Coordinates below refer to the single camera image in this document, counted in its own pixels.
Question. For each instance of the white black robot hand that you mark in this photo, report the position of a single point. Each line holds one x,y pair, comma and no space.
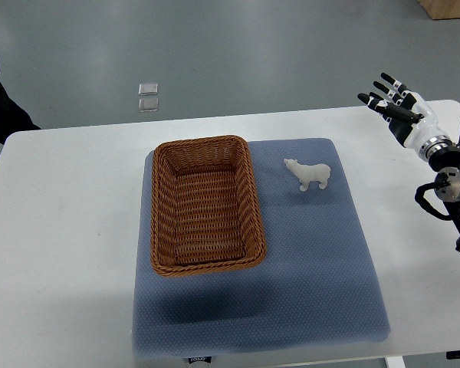
404,110

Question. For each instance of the white bear figurine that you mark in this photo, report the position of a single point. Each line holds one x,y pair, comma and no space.
307,174

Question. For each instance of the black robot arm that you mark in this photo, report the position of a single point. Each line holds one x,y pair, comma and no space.
443,156

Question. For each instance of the brown wicker basket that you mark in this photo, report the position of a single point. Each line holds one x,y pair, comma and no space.
205,213

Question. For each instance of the wooden box corner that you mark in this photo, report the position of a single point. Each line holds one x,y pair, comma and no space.
441,9

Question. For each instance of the blue-grey padded mat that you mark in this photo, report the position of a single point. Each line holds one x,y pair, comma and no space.
316,285

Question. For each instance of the lower metal floor plate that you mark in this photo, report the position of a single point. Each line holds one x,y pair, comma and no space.
148,104

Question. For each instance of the metal floor plate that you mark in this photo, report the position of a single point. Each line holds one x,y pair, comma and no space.
148,88
148,104

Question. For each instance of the upper metal floor plate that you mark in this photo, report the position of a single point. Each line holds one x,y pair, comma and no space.
148,88

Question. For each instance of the black label tag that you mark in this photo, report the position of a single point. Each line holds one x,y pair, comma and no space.
199,359

